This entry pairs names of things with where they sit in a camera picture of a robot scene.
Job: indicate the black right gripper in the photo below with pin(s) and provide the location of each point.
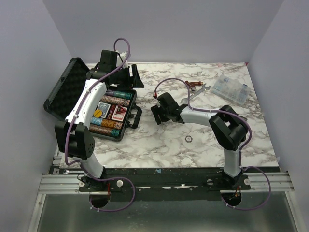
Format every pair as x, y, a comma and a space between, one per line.
156, 111

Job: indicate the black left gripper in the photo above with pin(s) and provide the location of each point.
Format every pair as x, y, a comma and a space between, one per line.
135, 82

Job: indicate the red triangular dealer button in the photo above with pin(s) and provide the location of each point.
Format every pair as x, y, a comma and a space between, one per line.
120, 110

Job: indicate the poker chip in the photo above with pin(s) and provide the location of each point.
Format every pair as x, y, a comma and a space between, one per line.
188, 139

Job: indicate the blue playing card deck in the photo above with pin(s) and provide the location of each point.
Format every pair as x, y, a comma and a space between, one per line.
103, 108

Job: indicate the yellow big blind button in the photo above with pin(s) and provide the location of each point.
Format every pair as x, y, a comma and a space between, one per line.
98, 113

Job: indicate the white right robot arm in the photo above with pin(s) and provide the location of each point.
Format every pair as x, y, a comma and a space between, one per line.
231, 130

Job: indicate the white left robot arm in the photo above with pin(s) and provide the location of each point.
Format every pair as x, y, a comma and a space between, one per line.
73, 133

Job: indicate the black poker set case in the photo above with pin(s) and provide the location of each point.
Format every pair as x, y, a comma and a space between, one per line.
68, 89

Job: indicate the purple and green chip row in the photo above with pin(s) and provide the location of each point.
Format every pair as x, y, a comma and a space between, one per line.
120, 94

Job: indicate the brown faucet tap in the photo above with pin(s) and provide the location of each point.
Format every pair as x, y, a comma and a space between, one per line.
192, 85

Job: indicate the red dice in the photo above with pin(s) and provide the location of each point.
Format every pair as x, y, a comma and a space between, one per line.
111, 112

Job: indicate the brown and blue chip row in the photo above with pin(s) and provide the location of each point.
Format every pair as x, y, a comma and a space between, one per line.
115, 100

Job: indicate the red playing card deck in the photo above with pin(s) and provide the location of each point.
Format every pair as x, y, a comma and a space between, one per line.
118, 117

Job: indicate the silver open-end wrench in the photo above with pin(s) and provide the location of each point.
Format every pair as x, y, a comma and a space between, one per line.
204, 87

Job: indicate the orange chip row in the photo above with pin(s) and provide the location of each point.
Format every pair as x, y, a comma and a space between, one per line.
106, 123

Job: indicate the brown bottom chip row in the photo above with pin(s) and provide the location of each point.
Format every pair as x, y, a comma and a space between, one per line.
104, 130

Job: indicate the clear plastic screw organizer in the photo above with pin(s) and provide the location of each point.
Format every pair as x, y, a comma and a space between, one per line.
231, 90

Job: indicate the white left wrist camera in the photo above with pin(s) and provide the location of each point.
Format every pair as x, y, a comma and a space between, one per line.
123, 56

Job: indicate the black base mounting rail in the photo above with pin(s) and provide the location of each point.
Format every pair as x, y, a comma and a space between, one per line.
163, 184

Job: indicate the aluminium frame rail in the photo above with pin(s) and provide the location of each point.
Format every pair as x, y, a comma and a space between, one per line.
60, 184

